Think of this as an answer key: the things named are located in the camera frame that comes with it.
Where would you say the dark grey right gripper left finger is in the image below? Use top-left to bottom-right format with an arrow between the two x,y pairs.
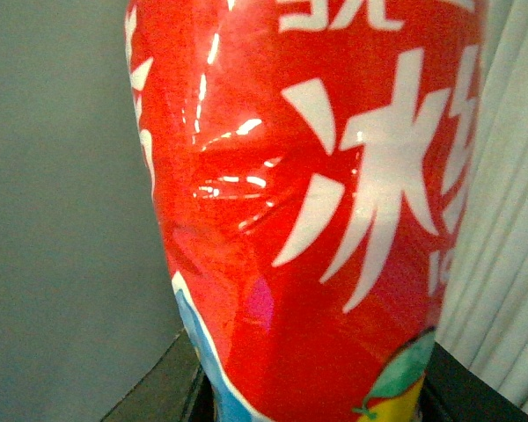
103,329 -> 214,422

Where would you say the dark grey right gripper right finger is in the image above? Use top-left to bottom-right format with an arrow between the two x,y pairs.
420,344 -> 528,422

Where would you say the red iced tea bottle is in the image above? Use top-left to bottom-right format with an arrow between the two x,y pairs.
124,1 -> 487,421

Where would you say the white pleated curtain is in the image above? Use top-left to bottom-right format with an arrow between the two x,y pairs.
437,1 -> 528,414

